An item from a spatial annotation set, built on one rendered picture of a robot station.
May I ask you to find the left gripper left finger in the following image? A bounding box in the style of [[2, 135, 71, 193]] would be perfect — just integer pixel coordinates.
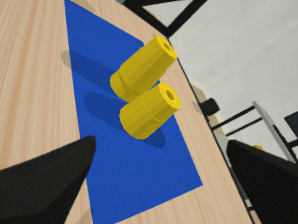
[[0, 135, 96, 224]]

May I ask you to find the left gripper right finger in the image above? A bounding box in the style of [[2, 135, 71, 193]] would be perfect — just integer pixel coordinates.
[[226, 139, 298, 224]]

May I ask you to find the blue mat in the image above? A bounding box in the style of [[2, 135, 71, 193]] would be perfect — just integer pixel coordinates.
[[64, 0, 203, 224]]

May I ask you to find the yellow cup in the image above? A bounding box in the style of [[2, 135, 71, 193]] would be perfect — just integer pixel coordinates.
[[110, 70, 141, 102], [119, 35, 177, 94], [119, 83, 181, 140]]

